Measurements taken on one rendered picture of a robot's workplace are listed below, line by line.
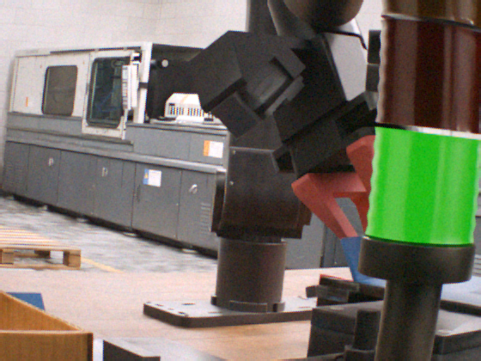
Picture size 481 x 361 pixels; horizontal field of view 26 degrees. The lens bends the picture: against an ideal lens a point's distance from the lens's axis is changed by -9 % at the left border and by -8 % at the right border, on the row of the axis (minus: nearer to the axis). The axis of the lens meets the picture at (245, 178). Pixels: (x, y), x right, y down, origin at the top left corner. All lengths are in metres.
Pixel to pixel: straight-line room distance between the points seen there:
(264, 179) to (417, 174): 0.65
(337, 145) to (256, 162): 0.29
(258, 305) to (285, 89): 0.36
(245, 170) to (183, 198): 7.88
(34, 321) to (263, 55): 0.22
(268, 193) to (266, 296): 0.10
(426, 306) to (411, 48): 0.08
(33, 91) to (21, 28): 1.04
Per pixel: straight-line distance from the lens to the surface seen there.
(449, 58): 0.33
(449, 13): 0.34
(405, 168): 0.33
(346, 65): 0.71
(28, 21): 12.38
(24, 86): 11.85
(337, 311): 0.60
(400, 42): 0.34
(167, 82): 9.72
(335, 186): 0.73
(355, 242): 0.71
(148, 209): 9.30
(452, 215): 0.34
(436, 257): 0.33
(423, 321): 0.35
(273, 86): 0.68
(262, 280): 1.01
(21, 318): 0.61
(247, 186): 0.98
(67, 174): 10.64
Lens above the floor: 1.08
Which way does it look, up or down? 3 degrees down
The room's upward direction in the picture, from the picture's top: 5 degrees clockwise
